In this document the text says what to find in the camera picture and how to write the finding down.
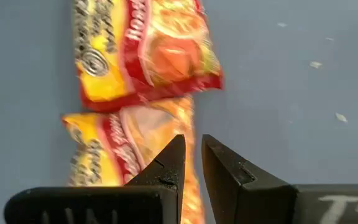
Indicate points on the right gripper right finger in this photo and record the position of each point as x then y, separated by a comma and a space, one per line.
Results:
228, 180

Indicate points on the roast beef ramen noodle pack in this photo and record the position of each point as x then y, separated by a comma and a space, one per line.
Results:
154, 56
129, 140

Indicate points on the small white crumb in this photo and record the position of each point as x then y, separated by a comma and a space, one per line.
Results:
315, 64
341, 117

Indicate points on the blue-grey table mat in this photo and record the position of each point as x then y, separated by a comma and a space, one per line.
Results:
291, 93

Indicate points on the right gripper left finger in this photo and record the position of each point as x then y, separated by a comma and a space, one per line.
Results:
163, 174

